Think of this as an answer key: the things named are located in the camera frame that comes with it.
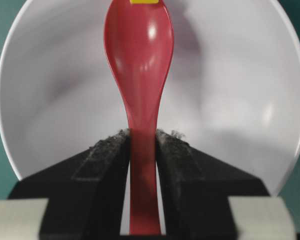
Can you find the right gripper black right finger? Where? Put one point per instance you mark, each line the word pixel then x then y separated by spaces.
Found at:
pixel 195 188

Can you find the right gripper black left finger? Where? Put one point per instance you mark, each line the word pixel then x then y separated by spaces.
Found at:
pixel 85 192

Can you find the pink plastic soup spoon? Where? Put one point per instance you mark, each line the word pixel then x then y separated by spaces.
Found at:
pixel 139 45

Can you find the yellow hexagonal prism block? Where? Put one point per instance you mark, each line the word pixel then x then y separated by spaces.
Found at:
pixel 144 1

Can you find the white round bowl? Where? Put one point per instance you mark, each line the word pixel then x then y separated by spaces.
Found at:
pixel 232 92

